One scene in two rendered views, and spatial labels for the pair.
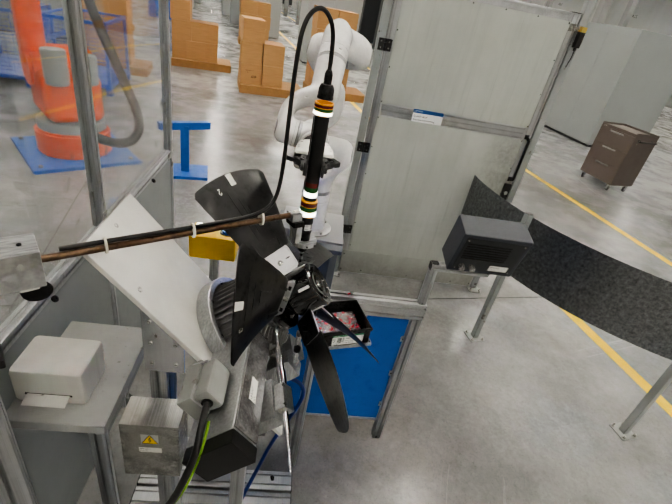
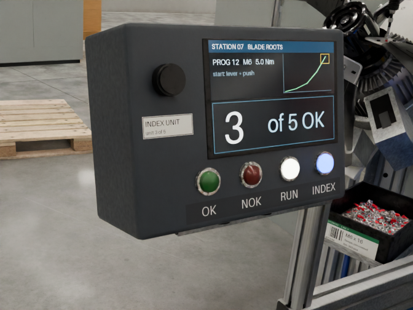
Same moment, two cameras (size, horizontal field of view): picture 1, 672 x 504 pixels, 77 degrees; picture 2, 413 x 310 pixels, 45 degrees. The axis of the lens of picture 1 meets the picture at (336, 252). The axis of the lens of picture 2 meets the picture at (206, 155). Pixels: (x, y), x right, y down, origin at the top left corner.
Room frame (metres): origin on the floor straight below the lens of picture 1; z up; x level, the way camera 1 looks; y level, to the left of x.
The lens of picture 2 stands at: (1.91, -0.78, 1.30)
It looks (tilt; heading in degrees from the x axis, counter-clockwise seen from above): 20 degrees down; 155
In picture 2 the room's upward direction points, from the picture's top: 6 degrees clockwise
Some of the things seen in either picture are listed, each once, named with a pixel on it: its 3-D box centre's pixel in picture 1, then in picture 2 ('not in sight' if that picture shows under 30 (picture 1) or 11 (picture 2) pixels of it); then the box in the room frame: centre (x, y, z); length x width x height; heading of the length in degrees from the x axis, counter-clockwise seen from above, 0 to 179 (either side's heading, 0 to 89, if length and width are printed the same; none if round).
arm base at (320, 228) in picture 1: (313, 208); not in sight; (1.71, 0.14, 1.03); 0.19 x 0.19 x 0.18
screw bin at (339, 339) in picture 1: (335, 323); (372, 220); (1.20, -0.05, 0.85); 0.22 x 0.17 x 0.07; 114
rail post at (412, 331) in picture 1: (393, 381); not in sight; (1.42, -0.38, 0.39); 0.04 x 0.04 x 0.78; 8
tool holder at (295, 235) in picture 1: (302, 226); not in sight; (0.97, 0.10, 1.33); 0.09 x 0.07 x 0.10; 133
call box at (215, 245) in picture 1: (214, 243); not in sight; (1.30, 0.44, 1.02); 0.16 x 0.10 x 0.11; 98
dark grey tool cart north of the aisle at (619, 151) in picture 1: (617, 157); not in sight; (6.80, -3.96, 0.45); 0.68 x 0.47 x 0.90; 23
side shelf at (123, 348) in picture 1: (86, 371); not in sight; (0.79, 0.62, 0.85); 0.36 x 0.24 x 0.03; 8
